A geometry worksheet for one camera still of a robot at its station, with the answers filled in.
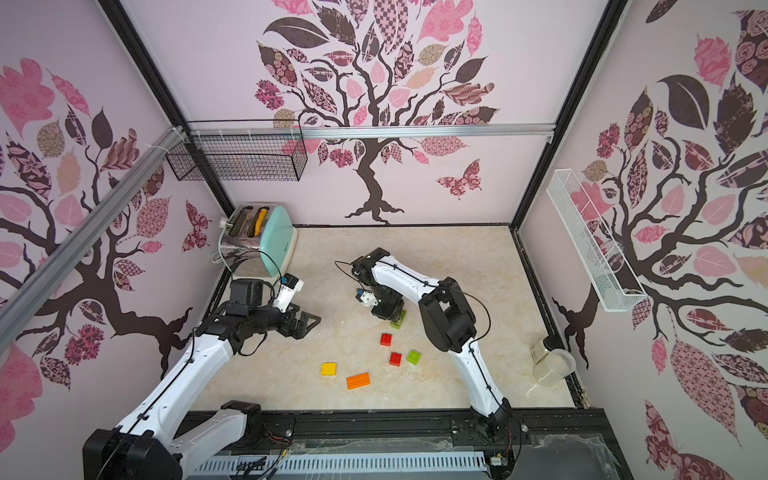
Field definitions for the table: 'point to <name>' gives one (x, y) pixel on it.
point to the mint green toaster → (257, 240)
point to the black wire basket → (213, 158)
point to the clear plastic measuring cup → (551, 366)
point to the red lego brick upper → (386, 340)
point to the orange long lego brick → (357, 381)
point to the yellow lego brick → (328, 369)
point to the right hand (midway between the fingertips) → (400, 315)
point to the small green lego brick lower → (413, 357)
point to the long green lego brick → (398, 324)
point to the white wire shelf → (604, 265)
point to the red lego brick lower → (395, 359)
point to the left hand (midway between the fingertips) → (304, 319)
